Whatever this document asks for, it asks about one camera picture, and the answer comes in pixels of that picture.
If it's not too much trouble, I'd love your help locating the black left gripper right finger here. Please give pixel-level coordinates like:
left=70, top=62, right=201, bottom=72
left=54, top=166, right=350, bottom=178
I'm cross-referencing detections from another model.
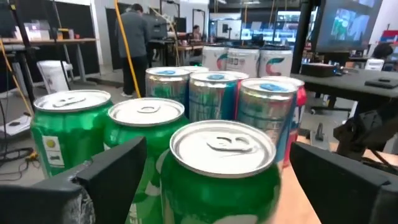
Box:
left=290, top=142, right=398, bottom=224

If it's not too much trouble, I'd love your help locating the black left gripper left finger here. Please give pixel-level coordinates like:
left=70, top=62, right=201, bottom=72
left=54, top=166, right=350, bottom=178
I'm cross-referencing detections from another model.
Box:
left=0, top=136, right=147, bottom=224

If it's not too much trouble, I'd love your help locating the green Sprite can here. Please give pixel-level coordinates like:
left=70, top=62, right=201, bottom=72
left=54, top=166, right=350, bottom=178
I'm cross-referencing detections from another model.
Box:
left=30, top=89, right=113, bottom=178
left=104, top=97, right=190, bottom=224
left=160, top=119, right=282, bottom=224

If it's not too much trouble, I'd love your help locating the person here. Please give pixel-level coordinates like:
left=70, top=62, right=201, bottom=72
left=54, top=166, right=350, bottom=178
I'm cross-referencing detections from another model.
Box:
left=115, top=2, right=152, bottom=99
left=371, top=42, right=395, bottom=60
left=191, top=24, right=203, bottom=41

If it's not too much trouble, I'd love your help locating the black metal post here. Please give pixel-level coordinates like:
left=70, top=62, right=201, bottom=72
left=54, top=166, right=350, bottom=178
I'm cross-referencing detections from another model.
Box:
left=292, top=0, right=313, bottom=74

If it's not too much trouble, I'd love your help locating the wooden desk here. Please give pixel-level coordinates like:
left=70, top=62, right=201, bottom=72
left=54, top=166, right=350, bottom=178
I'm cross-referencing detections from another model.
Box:
left=0, top=37, right=100, bottom=86

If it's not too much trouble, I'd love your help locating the yellow hanging hose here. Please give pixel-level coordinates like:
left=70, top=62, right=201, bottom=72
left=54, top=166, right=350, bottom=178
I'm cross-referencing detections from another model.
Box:
left=113, top=0, right=142, bottom=99

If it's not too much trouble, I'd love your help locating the yellow floor cable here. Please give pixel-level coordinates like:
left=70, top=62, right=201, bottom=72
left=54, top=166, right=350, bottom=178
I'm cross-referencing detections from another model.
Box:
left=0, top=39, right=40, bottom=161

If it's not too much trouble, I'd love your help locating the black box device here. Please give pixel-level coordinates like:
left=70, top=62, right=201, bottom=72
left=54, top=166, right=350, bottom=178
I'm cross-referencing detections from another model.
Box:
left=300, top=63, right=337, bottom=78

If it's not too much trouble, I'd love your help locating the large black monitor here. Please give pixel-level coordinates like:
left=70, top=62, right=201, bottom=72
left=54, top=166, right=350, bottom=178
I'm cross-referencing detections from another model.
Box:
left=310, top=0, right=385, bottom=54

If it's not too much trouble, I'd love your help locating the black desk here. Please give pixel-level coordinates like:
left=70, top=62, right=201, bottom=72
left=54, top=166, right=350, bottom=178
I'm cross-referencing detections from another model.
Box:
left=292, top=67, right=398, bottom=106

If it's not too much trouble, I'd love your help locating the black floor cable bundle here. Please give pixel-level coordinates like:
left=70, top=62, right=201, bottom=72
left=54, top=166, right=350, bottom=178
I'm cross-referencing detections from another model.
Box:
left=0, top=146, right=40, bottom=182

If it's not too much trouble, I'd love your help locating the flat black pad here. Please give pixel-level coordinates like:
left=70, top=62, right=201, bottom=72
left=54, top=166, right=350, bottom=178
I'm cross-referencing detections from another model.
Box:
left=364, top=77, right=398, bottom=90

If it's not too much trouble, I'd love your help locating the white box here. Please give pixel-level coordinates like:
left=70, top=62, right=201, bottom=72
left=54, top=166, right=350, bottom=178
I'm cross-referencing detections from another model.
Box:
left=364, top=58, right=386, bottom=72

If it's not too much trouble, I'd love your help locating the blue silver Red Bull can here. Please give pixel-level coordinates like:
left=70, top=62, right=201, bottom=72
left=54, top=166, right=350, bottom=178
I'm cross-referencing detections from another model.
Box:
left=188, top=71, right=240, bottom=123
left=236, top=77, right=299, bottom=170
left=145, top=67, right=191, bottom=118

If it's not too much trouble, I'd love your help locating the white trash bin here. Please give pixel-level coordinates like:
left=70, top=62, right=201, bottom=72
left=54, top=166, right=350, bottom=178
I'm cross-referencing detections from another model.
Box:
left=36, top=59, right=74, bottom=95

